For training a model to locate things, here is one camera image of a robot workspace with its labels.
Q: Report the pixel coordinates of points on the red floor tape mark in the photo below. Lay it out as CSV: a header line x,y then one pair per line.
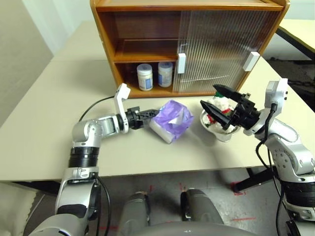
x,y
240,193
243,219

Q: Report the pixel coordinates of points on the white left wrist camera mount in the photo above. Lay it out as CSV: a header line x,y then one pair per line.
x,y
122,92

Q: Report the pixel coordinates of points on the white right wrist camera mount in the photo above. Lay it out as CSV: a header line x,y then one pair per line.
x,y
276,91

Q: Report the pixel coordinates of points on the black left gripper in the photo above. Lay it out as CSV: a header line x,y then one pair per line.
x,y
133,119

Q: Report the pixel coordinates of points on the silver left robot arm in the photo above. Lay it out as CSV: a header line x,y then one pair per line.
x,y
86,130

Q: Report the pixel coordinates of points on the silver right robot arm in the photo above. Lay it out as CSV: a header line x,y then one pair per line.
x,y
283,130

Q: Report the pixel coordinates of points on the beige neighbouring table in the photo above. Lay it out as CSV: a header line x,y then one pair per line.
x,y
300,32

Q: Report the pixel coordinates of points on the purple tissue pack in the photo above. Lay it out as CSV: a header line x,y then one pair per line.
x,y
172,118

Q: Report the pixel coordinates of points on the brown wooden cabinet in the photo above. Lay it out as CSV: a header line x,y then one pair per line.
x,y
147,24

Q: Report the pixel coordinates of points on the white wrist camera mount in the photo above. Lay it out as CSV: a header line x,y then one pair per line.
x,y
276,91
122,92

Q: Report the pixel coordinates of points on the steel bowl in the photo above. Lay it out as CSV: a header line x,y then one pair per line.
x,y
224,136

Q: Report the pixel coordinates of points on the ribbed translucent sliding door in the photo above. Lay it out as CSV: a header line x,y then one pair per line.
x,y
209,61
258,29

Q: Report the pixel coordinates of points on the white red green plush toy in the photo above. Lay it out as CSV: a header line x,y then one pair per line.
x,y
222,104

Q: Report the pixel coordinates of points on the grey rounded leg cover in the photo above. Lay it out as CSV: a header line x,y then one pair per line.
x,y
135,211
201,206

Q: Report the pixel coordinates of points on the white jar with blue label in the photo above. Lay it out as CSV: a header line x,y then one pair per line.
x,y
165,75
144,78

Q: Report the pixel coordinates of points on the black metal table leg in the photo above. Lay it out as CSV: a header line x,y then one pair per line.
x,y
253,179

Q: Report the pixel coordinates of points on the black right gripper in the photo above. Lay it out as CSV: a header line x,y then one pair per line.
x,y
246,113

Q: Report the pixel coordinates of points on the grey robot torso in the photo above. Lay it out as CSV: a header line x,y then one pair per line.
x,y
187,229

